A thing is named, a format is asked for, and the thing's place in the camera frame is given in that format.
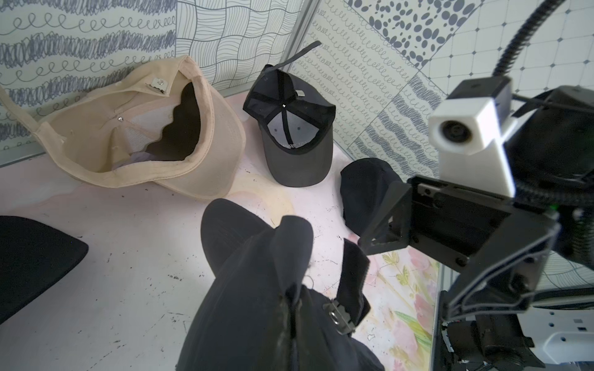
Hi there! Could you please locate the dark grey baseball cap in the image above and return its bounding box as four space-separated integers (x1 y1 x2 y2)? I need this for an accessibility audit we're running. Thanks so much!
243 41 336 188

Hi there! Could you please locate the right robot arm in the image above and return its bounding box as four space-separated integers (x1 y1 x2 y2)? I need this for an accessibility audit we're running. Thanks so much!
359 1 593 370

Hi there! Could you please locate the black cap with white logo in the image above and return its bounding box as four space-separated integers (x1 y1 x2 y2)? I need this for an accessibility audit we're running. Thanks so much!
1 216 89 322

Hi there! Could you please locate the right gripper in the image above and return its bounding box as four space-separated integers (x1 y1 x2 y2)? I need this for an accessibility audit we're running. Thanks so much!
358 176 559 320

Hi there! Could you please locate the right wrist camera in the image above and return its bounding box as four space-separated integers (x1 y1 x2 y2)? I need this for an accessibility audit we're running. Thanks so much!
428 76 518 198

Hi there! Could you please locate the beige baseball cap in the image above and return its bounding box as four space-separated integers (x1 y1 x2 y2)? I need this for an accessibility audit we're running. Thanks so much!
1 56 246 199

